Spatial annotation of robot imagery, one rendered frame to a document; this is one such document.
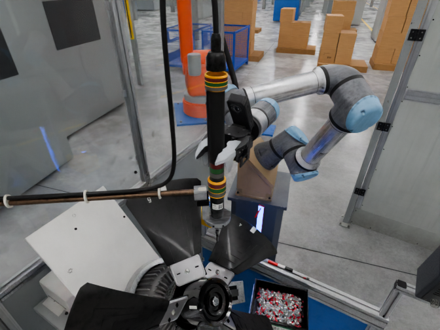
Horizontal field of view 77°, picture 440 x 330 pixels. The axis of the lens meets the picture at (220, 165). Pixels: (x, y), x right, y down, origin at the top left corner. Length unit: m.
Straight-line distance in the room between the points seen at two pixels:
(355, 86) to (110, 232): 0.90
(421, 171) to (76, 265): 2.34
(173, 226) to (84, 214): 0.29
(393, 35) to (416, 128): 6.34
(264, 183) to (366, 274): 1.48
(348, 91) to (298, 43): 8.84
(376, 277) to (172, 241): 2.04
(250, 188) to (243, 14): 7.39
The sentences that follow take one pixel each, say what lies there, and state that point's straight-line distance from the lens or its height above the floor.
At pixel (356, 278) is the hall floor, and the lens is 2.56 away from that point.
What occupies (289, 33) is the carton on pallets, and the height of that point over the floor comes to 0.57.
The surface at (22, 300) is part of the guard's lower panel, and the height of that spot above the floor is 0.89.
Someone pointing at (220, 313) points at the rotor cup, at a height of 1.19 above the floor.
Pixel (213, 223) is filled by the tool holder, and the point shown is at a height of 1.43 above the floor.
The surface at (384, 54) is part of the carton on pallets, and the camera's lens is 8.69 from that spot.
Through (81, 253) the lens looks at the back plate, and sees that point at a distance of 0.94.
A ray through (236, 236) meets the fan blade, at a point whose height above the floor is 1.18.
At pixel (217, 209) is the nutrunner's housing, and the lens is 0.68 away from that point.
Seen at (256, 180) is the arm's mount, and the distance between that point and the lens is 1.37.
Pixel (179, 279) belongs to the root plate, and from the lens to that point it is 0.85.
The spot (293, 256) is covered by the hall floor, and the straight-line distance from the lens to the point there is 2.52.
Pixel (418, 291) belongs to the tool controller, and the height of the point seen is 1.08.
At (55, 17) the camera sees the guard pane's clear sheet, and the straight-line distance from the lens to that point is 1.17.
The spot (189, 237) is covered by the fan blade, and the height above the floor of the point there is 1.32.
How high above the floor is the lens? 1.93
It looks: 34 degrees down
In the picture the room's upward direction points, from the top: straight up
